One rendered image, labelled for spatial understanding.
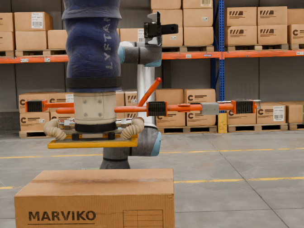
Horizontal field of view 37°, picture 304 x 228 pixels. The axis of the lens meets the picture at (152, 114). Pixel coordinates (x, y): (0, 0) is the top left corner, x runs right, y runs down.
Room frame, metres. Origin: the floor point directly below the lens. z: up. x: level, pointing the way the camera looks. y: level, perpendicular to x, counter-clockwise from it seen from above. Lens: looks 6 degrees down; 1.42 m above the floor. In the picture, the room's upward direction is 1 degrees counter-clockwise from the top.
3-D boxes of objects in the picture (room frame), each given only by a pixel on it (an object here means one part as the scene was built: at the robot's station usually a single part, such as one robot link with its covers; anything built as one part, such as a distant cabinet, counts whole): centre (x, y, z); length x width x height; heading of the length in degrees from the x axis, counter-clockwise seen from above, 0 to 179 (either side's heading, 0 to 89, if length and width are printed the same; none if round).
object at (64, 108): (1.96, 0.03, 1.24); 0.93 x 0.30 x 0.04; 91
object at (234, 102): (1.84, -0.37, 1.24); 0.08 x 0.07 x 0.05; 91
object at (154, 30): (2.20, -0.01, 1.58); 0.12 x 0.09 x 0.08; 1
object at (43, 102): (2.09, 0.53, 1.24); 0.09 x 0.08 x 0.05; 1
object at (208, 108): (1.84, -0.23, 1.23); 0.07 x 0.07 x 0.04; 1
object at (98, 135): (1.84, 0.23, 1.17); 0.34 x 0.25 x 0.06; 91
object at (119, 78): (1.84, 0.23, 1.35); 0.23 x 0.23 x 0.04
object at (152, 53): (2.37, 0.00, 1.46); 0.12 x 0.09 x 0.12; 94
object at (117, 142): (1.74, 0.23, 1.13); 0.34 x 0.10 x 0.05; 91
